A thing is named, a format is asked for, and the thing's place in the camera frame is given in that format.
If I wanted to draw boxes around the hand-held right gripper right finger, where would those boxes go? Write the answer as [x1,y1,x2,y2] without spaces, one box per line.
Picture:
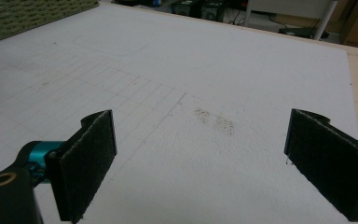
[283,108,358,222]

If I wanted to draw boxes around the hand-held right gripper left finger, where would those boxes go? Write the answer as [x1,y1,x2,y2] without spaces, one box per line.
[45,109,118,224]

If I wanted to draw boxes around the green woven basket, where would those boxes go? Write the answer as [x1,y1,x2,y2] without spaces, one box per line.
[0,0,101,48]

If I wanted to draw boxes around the flat black box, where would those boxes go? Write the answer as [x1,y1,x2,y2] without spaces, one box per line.
[278,26,330,40]

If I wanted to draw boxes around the white foam mat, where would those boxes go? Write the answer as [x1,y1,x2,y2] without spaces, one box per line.
[0,3,358,224]

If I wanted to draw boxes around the large black computer tower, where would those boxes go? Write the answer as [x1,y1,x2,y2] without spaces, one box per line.
[171,0,201,18]

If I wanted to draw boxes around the small black computer tower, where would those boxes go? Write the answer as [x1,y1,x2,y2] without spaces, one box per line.
[200,0,227,22]

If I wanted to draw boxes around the white desk frame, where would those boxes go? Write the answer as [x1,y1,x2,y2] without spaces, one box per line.
[245,0,338,41]

